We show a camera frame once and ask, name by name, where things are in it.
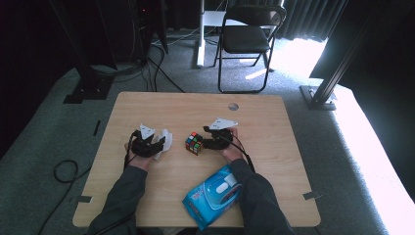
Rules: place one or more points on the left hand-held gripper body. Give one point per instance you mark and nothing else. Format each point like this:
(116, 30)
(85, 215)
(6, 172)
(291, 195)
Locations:
(143, 148)

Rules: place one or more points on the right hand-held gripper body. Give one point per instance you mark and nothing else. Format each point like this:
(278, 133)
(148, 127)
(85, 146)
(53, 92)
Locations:
(225, 138)

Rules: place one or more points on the white wet wipe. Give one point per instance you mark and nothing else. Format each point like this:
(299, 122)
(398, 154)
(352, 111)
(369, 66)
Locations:
(167, 140)

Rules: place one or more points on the multicoloured puzzle cube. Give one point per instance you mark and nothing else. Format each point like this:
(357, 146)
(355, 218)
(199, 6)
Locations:
(193, 143)

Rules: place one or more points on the blue wet wipe pack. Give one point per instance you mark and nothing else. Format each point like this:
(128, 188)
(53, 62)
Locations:
(202, 205)

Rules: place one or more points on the person's left hand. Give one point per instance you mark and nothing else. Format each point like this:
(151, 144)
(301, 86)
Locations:
(138, 163)

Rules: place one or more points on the person's right hand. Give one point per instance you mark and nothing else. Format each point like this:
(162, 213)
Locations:
(233, 153)

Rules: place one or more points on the grey round table grommet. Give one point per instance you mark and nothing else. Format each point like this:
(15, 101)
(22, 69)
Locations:
(233, 106)

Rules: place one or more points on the grey tape piece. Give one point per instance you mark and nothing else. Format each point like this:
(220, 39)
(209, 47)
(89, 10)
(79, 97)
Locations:
(311, 195)
(84, 199)

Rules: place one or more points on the black metal stand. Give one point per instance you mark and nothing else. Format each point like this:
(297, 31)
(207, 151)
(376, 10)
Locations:
(88, 81)
(323, 94)

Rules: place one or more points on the black folding chair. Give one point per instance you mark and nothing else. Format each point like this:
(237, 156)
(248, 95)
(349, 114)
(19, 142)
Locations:
(244, 39)

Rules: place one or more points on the dark equipment rack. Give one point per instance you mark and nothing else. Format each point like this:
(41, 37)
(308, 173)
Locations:
(147, 29)

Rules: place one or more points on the dark curtain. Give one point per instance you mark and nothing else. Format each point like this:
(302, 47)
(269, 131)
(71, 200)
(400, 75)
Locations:
(306, 19)

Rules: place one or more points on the white desk frame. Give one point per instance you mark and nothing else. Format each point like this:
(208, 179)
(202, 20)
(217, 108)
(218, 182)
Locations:
(200, 39)

